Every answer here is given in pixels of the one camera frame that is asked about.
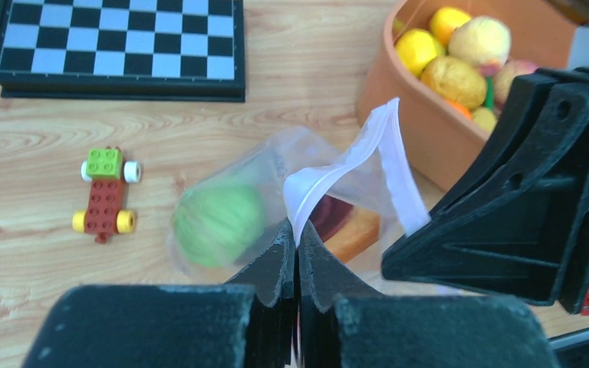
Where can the brown toy potato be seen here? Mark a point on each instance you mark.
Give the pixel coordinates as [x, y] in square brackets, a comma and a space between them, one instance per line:
[455, 80]

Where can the yellow toy mango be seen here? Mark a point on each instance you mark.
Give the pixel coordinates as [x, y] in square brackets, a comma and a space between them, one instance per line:
[445, 21]

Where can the clear zip top bag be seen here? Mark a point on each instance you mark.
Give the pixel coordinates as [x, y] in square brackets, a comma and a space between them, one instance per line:
[293, 169]

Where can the orange plastic basket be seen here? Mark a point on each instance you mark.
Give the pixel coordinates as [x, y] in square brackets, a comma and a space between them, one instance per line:
[439, 142]

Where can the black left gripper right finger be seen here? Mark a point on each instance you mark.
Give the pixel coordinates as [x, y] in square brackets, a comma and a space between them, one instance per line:
[323, 280]

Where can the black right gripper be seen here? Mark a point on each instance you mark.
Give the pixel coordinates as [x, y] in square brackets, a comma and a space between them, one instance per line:
[517, 222]

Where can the black white checkerboard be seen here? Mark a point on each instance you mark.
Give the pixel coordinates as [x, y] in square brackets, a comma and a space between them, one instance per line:
[123, 50]

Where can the peach toy fruit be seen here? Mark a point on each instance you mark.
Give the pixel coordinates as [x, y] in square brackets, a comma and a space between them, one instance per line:
[483, 42]

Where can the orange toy fruit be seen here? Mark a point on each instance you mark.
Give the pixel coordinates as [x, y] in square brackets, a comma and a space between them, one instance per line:
[460, 108]

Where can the red green brick car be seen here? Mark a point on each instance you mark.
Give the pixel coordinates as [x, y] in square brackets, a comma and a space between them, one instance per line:
[109, 174]

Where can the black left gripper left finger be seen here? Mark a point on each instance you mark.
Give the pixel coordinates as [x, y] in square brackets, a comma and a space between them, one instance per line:
[269, 332]

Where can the yellow toy lemon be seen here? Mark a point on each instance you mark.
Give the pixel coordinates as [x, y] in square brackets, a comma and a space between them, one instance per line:
[416, 48]

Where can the green toy cabbage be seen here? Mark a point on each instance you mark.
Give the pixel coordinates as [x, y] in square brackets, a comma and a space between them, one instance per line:
[214, 226]

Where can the orange toy sausage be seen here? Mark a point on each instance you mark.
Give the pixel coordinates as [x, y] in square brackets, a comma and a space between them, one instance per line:
[346, 230]

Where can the pink toy peach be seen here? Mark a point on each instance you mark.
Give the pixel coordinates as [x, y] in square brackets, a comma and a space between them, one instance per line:
[502, 81]

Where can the small yellow toy fruit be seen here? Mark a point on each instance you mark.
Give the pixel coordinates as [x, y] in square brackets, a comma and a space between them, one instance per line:
[484, 118]

